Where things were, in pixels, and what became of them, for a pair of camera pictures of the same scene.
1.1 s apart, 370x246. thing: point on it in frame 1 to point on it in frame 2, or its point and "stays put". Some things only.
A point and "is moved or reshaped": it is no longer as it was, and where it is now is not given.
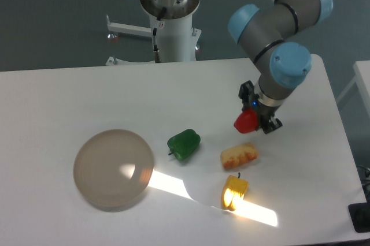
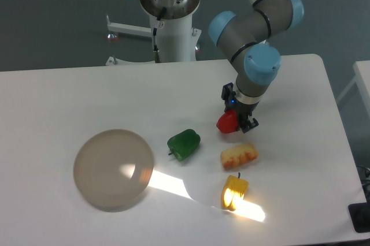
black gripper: [265, 114] to [243, 111]
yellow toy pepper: [233, 192] stays put
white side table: [362, 78] stays put
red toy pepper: [247, 121] is moved or reshaped
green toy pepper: [184, 144] stays put
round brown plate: [112, 167] stays put
